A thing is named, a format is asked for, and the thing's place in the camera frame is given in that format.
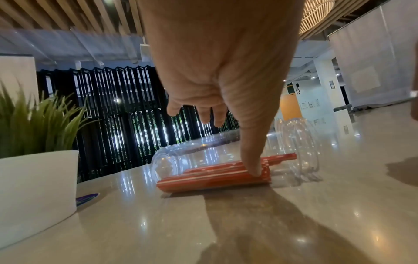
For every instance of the person's left hand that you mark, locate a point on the person's left hand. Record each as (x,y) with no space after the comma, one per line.
(212,51)

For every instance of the person's right hand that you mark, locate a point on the person's right hand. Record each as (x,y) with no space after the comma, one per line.
(414,108)

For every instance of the bundle of red paper straws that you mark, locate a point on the bundle of red paper straws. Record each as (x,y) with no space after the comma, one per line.
(212,180)

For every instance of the woven rattan pendant lamp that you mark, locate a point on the woven rattan pendant lamp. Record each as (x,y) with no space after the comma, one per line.
(315,15)

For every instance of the black slatted window screen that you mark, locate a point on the black slatted window screen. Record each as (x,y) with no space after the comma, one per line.
(124,116)

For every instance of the clear plastic cup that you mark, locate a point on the clear plastic cup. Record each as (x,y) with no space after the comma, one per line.
(169,162)
(303,144)

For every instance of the green artificial grass plant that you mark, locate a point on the green artificial grass plant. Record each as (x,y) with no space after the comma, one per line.
(36,129)

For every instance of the purple round sticker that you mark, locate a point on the purple round sticker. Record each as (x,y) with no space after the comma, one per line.
(86,199)

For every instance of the white plant pot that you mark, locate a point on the white plant pot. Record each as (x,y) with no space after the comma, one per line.
(32,190)

